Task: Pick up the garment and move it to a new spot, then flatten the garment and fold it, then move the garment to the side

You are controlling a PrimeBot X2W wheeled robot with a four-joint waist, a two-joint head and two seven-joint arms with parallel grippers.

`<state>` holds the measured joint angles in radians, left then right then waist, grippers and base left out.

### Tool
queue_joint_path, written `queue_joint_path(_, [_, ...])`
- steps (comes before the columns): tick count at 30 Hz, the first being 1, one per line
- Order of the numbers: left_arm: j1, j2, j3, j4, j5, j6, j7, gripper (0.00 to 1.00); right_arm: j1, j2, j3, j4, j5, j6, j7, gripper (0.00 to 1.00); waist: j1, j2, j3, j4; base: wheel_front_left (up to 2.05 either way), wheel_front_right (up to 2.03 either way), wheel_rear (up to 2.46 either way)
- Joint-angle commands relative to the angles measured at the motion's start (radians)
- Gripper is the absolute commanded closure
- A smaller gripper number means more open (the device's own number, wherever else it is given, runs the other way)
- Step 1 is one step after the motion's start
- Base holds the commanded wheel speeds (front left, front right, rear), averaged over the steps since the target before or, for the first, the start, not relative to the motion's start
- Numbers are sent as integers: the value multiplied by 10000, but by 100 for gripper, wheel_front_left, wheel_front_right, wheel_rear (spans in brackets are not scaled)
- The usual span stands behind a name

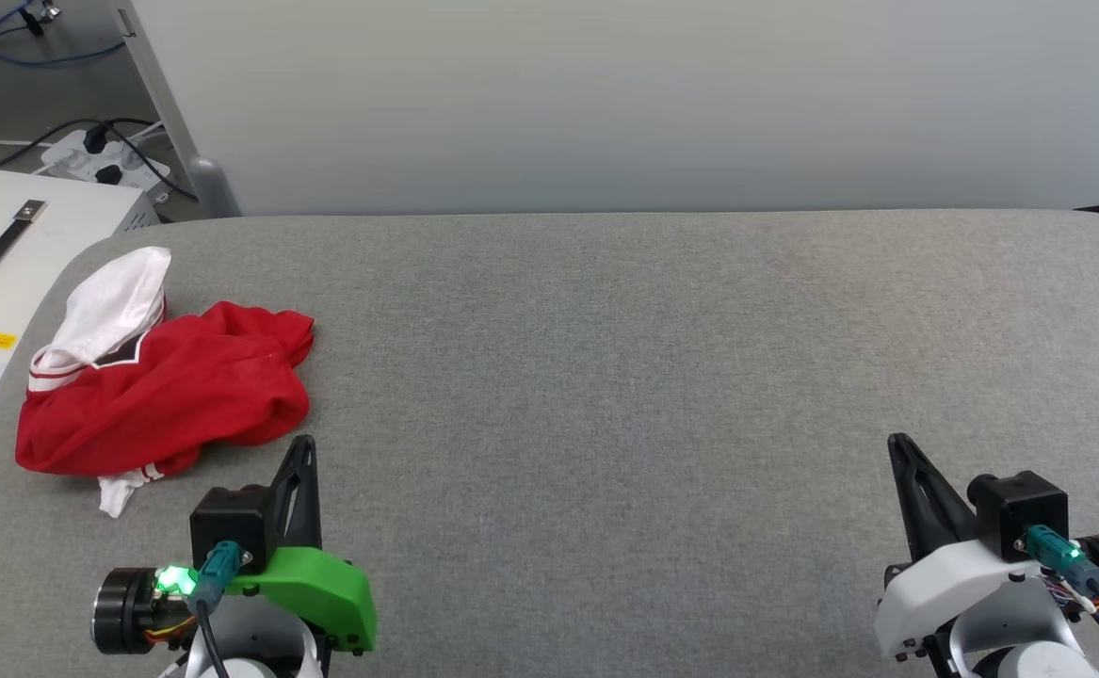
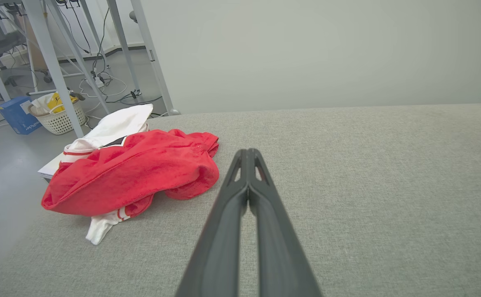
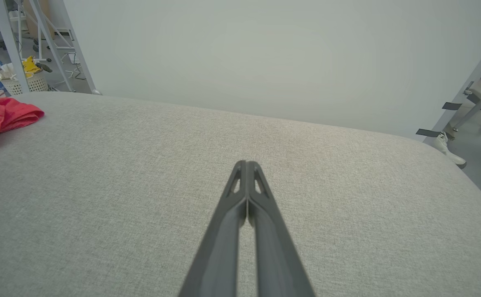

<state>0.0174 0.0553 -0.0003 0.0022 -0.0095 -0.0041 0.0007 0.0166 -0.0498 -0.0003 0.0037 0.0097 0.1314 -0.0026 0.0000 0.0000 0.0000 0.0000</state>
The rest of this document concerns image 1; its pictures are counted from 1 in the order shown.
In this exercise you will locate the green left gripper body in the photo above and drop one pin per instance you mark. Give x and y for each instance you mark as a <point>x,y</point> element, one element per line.
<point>323,589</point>

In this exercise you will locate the white power strip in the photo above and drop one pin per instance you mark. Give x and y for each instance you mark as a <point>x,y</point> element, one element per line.
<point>139,174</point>

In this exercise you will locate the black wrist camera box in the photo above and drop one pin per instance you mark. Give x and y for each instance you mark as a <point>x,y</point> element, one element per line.
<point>1029,504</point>
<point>229,523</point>

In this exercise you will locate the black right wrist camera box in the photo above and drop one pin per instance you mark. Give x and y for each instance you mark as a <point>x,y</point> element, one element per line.
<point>1029,504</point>

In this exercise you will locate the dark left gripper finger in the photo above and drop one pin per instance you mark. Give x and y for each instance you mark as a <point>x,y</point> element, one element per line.
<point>307,518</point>

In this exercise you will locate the red and white basketball jersey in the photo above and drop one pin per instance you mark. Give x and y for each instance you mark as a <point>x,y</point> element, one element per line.
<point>182,386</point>

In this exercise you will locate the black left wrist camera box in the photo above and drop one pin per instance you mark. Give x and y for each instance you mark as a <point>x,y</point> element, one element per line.
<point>229,523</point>

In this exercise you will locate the black cylindrical left gripper motor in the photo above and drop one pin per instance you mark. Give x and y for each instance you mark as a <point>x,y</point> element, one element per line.
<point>121,610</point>

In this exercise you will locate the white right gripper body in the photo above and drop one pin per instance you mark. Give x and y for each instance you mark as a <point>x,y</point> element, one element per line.
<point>945,589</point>

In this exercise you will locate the grey metal panel leg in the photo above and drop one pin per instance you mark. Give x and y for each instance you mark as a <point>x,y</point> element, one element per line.
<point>215,188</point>

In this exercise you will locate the white equipment box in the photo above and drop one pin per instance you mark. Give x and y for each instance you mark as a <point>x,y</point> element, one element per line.
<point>69,245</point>

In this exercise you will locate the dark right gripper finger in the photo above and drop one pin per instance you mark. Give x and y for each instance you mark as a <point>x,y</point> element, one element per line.
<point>935,527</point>

